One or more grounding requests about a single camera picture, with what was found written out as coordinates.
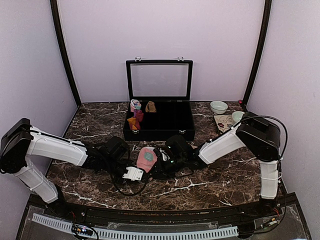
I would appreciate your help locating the rolled brown sock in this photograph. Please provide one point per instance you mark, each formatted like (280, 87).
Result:
(150, 107)

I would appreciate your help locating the left black frame post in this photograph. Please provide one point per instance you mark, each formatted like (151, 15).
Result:
(63, 52)

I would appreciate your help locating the rolled pink white sock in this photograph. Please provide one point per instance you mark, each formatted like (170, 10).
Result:
(135, 105)

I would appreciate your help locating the white slotted cable duct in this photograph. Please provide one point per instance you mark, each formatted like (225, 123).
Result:
(126, 231)

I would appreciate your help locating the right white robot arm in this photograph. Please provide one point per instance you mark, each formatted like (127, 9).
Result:
(260, 134)

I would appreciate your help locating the far pale green bowl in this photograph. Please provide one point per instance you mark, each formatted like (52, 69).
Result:
(218, 107)

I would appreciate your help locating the rolled purple red sock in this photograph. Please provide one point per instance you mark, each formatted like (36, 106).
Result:
(138, 114)

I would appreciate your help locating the pink patterned sock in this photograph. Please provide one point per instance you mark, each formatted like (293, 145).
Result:
(146, 158)

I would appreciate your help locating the black glass-lid storage box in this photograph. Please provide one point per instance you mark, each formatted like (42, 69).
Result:
(167, 83)

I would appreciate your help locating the near pale green bowl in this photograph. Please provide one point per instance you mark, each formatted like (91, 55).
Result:
(237, 116)

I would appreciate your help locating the black frame post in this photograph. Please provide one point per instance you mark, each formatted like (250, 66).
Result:
(258, 53)
(63, 52)

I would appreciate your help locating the small circuit board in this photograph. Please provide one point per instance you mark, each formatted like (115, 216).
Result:
(81, 230)

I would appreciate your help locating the pale green bowl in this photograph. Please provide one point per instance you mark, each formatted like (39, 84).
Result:
(237, 116)
(218, 107)

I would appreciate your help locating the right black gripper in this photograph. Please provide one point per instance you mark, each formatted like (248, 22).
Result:
(161, 172)

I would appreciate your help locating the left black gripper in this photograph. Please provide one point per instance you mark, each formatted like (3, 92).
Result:
(127, 181)

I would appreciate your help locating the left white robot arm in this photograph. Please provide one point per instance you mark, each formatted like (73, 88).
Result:
(24, 140)

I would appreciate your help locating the right black frame post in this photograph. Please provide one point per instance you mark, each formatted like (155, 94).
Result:
(258, 53)

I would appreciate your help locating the rolled orange sock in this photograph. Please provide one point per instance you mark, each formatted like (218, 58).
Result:
(134, 124)

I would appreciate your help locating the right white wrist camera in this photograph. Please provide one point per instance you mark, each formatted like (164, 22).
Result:
(161, 154)

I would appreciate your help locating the floral square plate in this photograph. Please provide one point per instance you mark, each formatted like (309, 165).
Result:
(223, 122)

